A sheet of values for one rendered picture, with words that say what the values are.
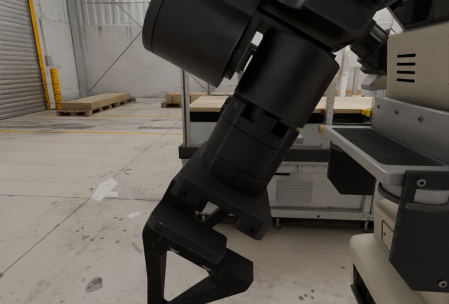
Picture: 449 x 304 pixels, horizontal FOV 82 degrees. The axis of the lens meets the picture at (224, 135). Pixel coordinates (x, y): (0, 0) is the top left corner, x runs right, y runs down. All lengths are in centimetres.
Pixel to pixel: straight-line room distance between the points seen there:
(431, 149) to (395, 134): 9
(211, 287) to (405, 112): 40
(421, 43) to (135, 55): 901
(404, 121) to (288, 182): 149
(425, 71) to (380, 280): 36
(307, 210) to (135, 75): 805
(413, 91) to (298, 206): 159
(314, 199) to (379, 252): 141
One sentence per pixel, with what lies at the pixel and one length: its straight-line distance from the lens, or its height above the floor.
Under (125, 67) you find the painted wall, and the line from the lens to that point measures 944.
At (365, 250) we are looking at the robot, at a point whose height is 80.
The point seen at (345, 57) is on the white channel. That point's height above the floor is 124.
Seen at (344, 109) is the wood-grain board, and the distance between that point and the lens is 181.
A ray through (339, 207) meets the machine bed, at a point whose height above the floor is 18.
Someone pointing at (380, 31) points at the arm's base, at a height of 123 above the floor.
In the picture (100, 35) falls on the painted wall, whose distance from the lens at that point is 981.
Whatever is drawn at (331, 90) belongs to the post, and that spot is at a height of 103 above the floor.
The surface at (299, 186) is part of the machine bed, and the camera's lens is 195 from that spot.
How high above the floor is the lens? 116
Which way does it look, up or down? 15 degrees down
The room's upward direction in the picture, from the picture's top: straight up
